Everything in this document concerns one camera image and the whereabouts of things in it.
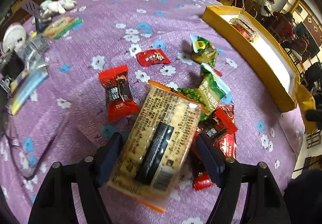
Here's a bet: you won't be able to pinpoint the beige cracker pack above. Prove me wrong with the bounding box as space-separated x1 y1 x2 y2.
229 17 259 42
107 81 206 213

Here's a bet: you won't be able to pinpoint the red black candy packet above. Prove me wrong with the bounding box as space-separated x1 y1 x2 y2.
99 65 140 124

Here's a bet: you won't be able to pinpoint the green pea snack packet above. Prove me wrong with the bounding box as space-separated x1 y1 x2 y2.
190 34 218 68

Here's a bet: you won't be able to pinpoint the red candy lower right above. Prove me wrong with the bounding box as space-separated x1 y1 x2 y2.
191 131 236 189

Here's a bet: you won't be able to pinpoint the eyeglasses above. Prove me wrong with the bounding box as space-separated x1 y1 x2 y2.
1 98 74 181

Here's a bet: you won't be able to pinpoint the red black chocolate wrapper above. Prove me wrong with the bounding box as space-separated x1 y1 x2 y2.
198 104 238 145

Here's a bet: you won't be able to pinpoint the blue yellow tube package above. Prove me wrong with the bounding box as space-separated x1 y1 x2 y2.
9 66 49 116

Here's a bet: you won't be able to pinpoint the yellow cardboard tray box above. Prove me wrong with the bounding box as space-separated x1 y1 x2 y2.
202 5 317 133

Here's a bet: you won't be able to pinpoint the clear plastic container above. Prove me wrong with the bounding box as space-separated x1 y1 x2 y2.
15 34 49 71

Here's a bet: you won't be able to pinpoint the purple floral tablecloth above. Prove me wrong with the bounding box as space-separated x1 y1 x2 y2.
1 0 303 223

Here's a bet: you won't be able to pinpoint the white round jar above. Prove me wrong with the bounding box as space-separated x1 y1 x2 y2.
2 22 27 53

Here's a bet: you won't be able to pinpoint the green biscuit package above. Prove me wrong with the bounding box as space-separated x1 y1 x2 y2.
42 16 84 39

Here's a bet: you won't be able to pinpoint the red candy with white text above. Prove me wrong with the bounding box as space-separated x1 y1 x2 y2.
136 49 171 67

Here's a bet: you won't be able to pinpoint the white plush toy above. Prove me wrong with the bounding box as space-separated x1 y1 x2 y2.
38 0 76 23

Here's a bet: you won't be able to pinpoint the purple plastic spatula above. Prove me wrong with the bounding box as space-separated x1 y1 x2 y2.
21 1 44 33

